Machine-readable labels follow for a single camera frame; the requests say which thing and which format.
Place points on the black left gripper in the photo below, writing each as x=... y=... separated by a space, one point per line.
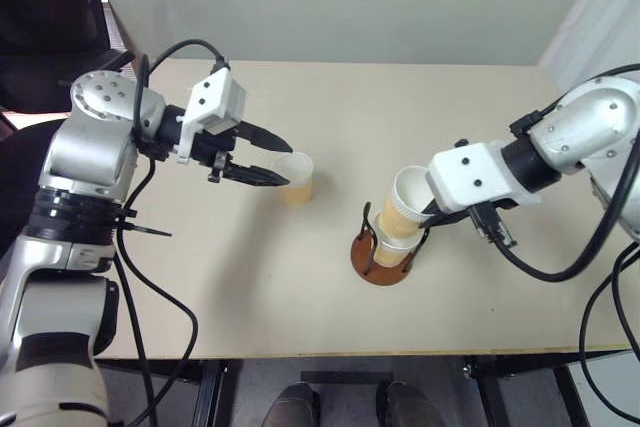
x=212 y=149

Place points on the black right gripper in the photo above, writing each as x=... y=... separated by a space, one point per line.
x=502 y=203

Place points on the tan paper cup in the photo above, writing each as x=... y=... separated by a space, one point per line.
x=390 y=253
x=395 y=214
x=300 y=192

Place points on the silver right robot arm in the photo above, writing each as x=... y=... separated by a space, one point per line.
x=590 y=127

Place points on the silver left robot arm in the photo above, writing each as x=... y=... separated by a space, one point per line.
x=85 y=147

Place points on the black zip tie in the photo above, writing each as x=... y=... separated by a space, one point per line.
x=150 y=232

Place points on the black crossbar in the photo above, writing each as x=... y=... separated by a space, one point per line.
x=345 y=377

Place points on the dark rounded shape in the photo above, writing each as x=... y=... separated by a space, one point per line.
x=292 y=404
x=405 y=404

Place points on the white panel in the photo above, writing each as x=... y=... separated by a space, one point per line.
x=600 y=387

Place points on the black office chair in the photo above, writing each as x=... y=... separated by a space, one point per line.
x=45 y=12

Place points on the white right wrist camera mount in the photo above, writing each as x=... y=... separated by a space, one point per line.
x=470 y=172

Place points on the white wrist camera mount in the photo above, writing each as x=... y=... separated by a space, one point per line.
x=220 y=94
x=470 y=172

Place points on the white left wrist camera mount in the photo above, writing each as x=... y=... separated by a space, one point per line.
x=220 y=94

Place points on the black table frame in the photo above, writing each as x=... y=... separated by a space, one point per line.
x=215 y=387

